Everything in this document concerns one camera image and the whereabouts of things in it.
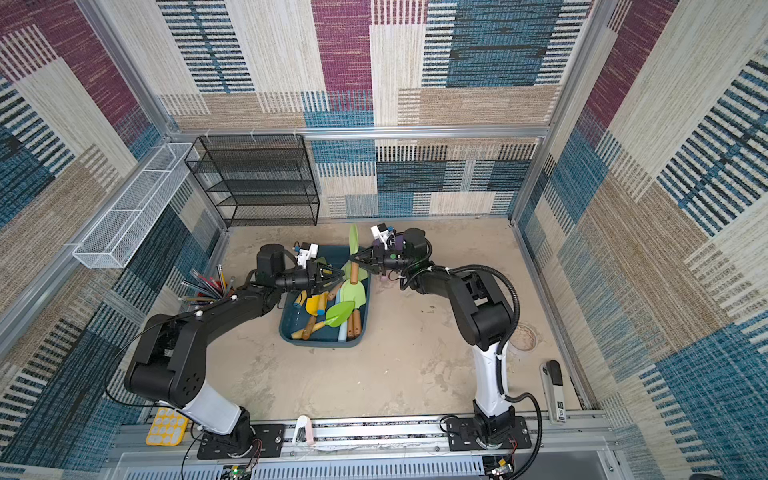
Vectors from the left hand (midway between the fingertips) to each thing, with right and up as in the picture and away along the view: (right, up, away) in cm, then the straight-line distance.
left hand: (344, 277), depth 82 cm
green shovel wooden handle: (+2, +7, +5) cm, 9 cm away
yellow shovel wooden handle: (-11, -15, +7) cm, 20 cm away
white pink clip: (-9, -37, -8) cm, 39 cm away
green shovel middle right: (+2, -6, +12) cm, 14 cm away
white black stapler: (+54, -26, -5) cm, 60 cm away
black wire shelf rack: (-36, +33, +28) cm, 56 cm away
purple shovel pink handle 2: (+15, +10, +6) cm, 19 cm away
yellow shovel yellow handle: (-12, -9, +14) cm, 20 cm away
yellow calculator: (-43, -37, -7) cm, 57 cm away
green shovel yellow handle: (-4, -13, +11) cm, 17 cm away
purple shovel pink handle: (+8, +9, +3) cm, 13 cm away
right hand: (+2, +4, +4) cm, 6 cm away
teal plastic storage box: (-17, -13, +9) cm, 23 cm away
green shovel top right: (+2, +1, +2) cm, 3 cm away
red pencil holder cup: (-43, -5, +5) cm, 43 cm away
